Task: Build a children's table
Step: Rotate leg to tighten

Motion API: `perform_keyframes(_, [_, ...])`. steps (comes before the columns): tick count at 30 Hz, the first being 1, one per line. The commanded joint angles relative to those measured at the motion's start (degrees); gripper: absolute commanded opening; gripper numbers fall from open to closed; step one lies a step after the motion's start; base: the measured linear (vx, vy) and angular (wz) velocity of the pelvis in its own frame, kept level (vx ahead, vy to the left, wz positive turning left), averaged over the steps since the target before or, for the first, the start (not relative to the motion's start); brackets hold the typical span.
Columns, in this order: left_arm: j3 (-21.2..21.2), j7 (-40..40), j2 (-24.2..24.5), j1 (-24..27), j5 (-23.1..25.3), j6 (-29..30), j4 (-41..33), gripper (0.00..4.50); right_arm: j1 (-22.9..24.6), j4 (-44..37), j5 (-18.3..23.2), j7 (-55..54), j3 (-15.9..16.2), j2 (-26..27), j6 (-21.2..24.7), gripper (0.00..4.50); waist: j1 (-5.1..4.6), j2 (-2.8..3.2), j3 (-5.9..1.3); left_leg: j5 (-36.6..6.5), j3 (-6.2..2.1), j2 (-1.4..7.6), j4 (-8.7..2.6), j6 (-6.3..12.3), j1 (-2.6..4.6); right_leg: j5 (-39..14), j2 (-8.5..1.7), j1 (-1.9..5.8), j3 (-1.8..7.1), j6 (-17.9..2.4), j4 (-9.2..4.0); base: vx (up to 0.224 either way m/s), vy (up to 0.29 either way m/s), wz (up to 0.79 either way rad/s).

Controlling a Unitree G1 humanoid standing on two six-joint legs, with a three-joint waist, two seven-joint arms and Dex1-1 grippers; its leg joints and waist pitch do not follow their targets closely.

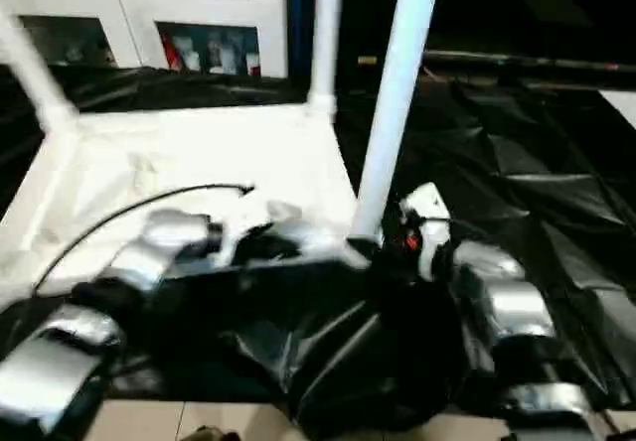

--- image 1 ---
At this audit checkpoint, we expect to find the white plastic table top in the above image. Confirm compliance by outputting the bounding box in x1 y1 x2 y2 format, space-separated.
0 104 373 309

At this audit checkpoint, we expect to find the black work mat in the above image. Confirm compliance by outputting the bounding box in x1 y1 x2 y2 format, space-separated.
0 61 636 430

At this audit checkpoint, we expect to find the black robot foot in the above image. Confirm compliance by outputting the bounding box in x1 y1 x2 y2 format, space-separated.
187 425 240 441

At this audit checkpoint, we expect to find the white flat board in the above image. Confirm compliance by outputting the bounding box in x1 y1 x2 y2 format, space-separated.
597 89 636 128

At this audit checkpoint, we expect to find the black piano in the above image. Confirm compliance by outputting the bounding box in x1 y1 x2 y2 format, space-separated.
287 0 636 89

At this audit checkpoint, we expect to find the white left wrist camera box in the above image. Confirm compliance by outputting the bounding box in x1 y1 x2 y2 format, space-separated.
217 201 275 264

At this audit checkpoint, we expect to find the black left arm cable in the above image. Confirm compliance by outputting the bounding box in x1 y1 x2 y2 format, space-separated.
31 181 258 294

